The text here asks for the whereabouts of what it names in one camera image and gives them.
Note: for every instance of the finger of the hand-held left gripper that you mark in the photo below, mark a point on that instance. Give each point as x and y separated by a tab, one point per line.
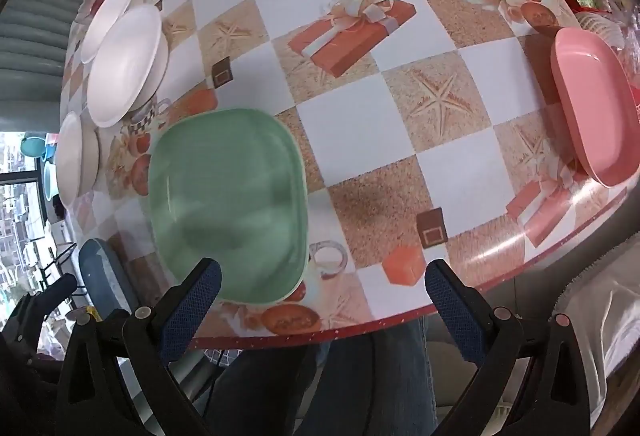
52	290

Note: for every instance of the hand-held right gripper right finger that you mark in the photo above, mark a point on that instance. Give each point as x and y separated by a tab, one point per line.
452	311

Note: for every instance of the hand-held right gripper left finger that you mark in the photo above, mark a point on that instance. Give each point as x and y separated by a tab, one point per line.
192	311

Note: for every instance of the green square plate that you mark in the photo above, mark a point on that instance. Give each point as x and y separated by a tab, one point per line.
225	196

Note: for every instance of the large white bowl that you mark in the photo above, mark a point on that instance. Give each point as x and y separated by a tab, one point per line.
125	66

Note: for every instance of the pink oval plate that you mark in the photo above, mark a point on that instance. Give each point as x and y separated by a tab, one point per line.
595	106

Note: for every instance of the blue plate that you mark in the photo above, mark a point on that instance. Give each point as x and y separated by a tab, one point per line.
102	271

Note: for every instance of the beige seat cushion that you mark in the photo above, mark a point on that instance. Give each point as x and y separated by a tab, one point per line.
442	383

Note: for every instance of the person's jeans leg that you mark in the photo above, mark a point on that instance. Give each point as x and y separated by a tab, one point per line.
350	386

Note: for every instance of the teal plastic basin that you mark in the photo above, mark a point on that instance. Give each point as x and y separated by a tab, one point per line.
32	148

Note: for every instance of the white cloth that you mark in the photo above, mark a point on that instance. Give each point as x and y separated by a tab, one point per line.
615	316

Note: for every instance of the printed checkered tablecloth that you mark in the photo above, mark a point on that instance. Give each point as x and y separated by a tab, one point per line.
380	126

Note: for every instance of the grey-green padded sofa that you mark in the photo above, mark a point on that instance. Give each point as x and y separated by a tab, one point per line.
35	26

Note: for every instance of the white shallow bowl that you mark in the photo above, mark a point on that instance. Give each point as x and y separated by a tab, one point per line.
107	18

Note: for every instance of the white ribbed container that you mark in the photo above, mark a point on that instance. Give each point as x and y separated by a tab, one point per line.
600	26

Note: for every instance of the black metal frame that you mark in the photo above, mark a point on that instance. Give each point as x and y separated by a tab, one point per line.
55	263

